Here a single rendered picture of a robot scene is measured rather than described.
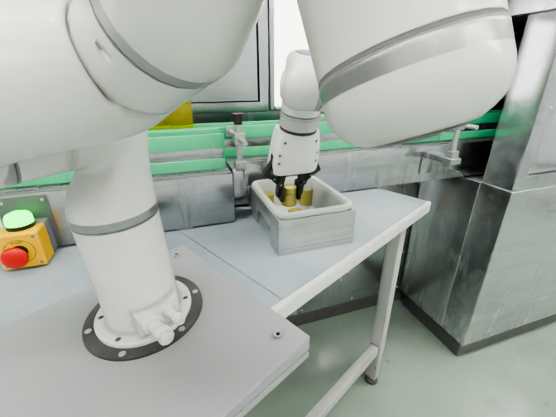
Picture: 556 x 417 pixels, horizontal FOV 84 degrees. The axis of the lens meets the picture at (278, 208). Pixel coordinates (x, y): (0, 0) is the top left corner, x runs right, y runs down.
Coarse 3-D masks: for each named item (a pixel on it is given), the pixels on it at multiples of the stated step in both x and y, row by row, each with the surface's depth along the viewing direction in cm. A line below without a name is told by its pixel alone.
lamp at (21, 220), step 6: (18, 210) 57; (24, 210) 57; (6, 216) 55; (12, 216) 55; (18, 216) 55; (24, 216) 56; (30, 216) 57; (6, 222) 55; (12, 222) 55; (18, 222) 55; (24, 222) 56; (30, 222) 57; (6, 228) 55; (12, 228) 55; (18, 228) 56; (24, 228) 56
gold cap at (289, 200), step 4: (288, 184) 71; (288, 188) 68; (292, 188) 68; (296, 188) 69; (288, 192) 68; (292, 192) 68; (288, 196) 69; (292, 196) 69; (284, 200) 70; (288, 200) 69; (292, 200) 69; (284, 204) 70; (288, 204) 69; (292, 204) 70
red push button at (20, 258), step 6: (6, 252) 53; (12, 252) 53; (18, 252) 53; (24, 252) 54; (0, 258) 53; (6, 258) 53; (12, 258) 53; (18, 258) 53; (24, 258) 54; (6, 264) 53; (12, 264) 54; (18, 264) 54; (24, 264) 54
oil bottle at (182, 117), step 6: (186, 102) 73; (180, 108) 74; (186, 108) 74; (174, 114) 74; (180, 114) 74; (186, 114) 74; (174, 120) 74; (180, 120) 74; (186, 120) 75; (192, 120) 76; (174, 126) 74; (180, 126) 75; (186, 126) 75; (192, 126) 76
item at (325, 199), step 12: (264, 180) 78; (288, 180) 80; (312, 180) 80; (324, 192) 74; (336, 192) 70; (276, 204) 81; (312, 204) 81; (324, 204) 74; (336, 204) 69; (348, 204) 63; (288, 216) 59; (300, 216) 60
